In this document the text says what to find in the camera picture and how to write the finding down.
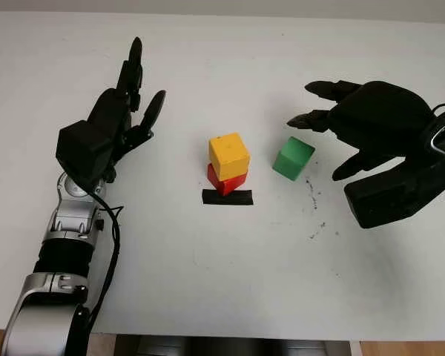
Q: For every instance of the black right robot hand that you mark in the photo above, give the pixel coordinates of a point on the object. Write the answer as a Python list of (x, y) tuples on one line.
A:
[(382, 118)]

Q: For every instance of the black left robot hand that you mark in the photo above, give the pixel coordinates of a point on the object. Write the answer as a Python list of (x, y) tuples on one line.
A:
[(109, 111)]

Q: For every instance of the green block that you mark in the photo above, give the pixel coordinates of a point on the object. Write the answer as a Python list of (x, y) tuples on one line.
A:
[(291, 159)]

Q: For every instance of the yellow block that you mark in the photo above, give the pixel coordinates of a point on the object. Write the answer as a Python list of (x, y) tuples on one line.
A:
[(228, 152)]

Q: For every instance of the red block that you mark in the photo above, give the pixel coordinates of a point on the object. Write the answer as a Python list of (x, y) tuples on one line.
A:
[(230, 184)]

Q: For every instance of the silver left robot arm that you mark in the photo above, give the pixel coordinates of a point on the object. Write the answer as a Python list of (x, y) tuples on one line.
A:
[(66, 222)]

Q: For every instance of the black tape strip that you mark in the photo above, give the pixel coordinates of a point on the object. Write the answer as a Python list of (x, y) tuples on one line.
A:
[(241, 197)]

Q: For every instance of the dark robot torso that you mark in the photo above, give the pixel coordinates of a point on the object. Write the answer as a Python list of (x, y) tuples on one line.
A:
[(226, 346)]

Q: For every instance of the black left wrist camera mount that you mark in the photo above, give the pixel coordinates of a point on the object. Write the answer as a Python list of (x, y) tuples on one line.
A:
[(81, 148)]

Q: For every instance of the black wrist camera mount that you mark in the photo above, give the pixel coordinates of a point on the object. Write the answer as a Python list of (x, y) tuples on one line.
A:
[(389, 196), (81, 148)]

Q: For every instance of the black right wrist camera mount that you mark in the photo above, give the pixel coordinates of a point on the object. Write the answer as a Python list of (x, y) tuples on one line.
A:
[(389, 196)]

